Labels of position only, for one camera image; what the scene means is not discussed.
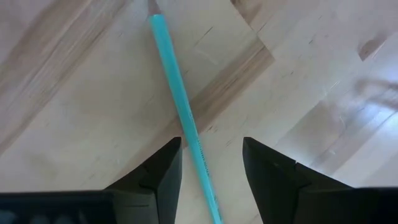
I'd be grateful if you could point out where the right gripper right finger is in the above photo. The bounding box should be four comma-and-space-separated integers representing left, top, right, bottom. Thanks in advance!
243, 136, 354, 224

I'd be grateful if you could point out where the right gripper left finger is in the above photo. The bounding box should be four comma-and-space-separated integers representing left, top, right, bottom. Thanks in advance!
104, 136, 183, 224

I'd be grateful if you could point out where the teal pencil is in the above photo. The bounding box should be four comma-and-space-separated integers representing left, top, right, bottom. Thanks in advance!
147, 0, 224, 224

